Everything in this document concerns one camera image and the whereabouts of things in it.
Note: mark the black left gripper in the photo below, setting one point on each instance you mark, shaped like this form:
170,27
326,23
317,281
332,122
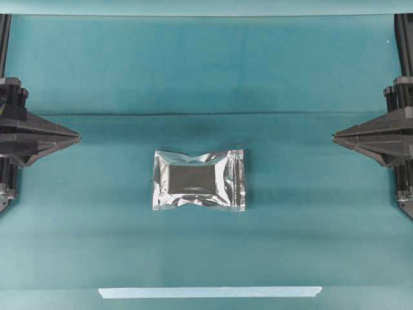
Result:
14,114

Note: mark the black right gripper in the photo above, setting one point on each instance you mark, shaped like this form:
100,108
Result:
388,150

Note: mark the silver zip bag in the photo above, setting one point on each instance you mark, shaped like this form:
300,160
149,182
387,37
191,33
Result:
214,180

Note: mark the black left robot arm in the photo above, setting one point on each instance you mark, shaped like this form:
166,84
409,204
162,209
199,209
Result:
9,173

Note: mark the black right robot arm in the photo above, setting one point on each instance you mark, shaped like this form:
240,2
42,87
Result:
403,177

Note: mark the teal table cloth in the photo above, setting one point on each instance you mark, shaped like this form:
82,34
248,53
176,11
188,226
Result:
278,88

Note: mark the light blue tape strip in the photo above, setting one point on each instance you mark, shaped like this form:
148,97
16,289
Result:
210,292

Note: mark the black right frame rail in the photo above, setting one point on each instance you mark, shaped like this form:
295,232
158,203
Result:
403,32

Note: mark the black frame rail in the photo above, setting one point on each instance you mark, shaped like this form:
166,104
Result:
403,32
5,22

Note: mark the black left frame rail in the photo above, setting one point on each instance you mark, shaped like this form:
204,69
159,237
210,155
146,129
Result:
5,22

